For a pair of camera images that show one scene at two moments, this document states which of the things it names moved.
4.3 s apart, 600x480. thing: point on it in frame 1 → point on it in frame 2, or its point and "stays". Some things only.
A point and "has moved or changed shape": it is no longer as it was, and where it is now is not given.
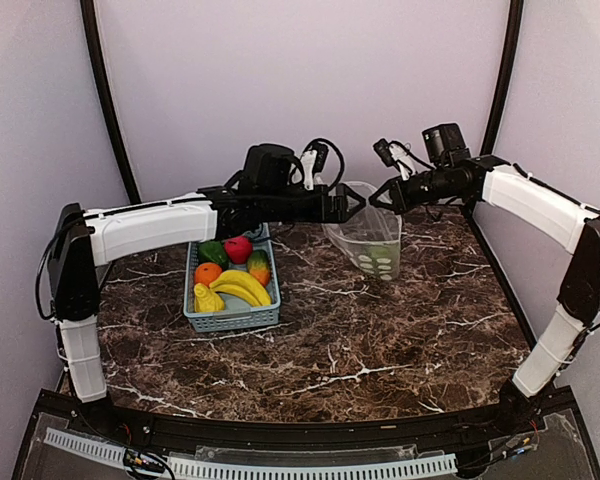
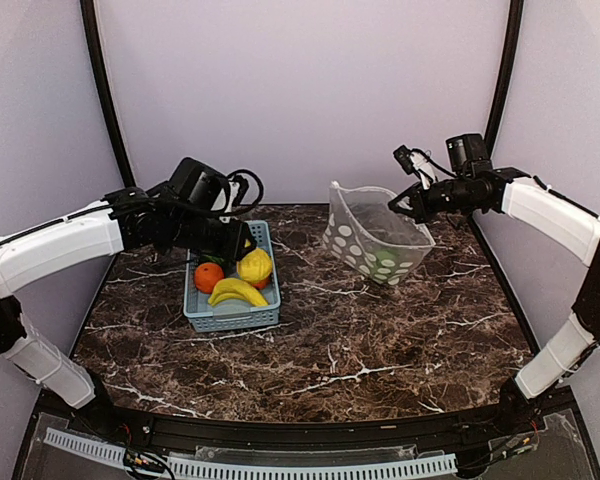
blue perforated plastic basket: [239, 311] stays
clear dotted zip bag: [371, 238] has moved or changed shape
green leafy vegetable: [377, 252] → [386, 262]
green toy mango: [258, 265] → [261, 285]
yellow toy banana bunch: [241, 283] has moved or changed shape
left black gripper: [325, 213] → [240, 230]
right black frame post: [506, 79] stays
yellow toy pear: [206, 299] → [255, 265]
